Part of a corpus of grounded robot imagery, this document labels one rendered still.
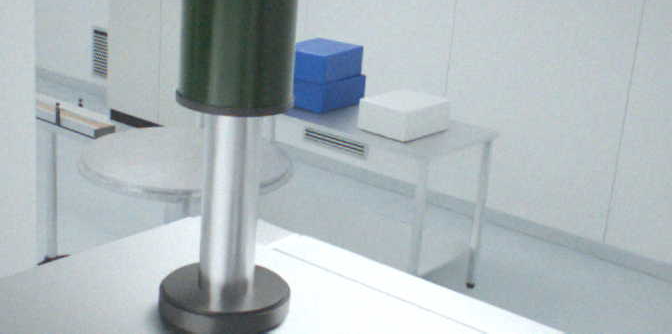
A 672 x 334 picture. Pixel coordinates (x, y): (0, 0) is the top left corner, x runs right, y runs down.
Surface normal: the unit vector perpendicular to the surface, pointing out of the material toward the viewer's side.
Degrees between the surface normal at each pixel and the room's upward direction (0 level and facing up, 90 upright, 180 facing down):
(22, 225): 90
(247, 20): 90
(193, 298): 0
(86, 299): 0
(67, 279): 0
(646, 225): 90
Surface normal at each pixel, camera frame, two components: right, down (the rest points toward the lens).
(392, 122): -0.62, 0.18
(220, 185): -0.27, 0.26
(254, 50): 0.35, 0.30
